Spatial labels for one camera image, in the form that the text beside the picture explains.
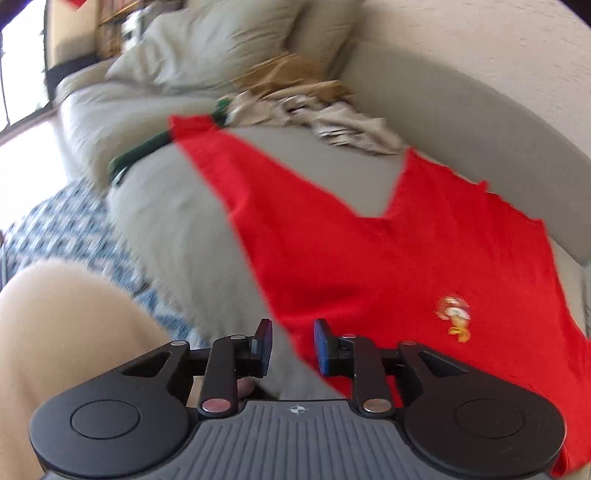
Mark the red shirt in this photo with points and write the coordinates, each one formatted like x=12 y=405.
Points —
x=369 y=254

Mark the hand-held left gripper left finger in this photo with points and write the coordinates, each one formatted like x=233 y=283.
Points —
x=262 y=350

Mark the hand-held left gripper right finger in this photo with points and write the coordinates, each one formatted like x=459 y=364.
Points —
x=323 y=350

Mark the beige grey crumpled garment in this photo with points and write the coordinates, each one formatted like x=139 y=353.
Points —
x=341 y=124

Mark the window with dark frame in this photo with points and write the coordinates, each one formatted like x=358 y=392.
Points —
x=23 y=60

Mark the sage green pillow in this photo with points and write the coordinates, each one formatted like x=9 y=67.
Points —
x=323 y=32
x=203 y=41

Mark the wooden bookshelf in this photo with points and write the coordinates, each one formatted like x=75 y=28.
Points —
x=113 y=30

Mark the person's beige pants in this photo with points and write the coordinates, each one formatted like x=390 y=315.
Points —
x=69 y=346

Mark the grey sofa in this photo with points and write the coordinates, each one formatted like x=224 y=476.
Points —
x=184 y=230

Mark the tan crumpled garment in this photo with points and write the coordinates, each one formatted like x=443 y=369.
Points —
x=286 y=74

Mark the blue white patterned rug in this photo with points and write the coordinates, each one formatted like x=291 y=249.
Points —
x=69 y=230

